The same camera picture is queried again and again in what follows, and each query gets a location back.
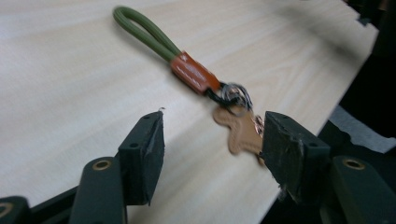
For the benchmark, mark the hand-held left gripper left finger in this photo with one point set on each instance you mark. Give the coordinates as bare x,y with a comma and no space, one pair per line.
141,158

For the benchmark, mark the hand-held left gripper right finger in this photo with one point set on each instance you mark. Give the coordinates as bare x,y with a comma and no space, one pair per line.
289,152

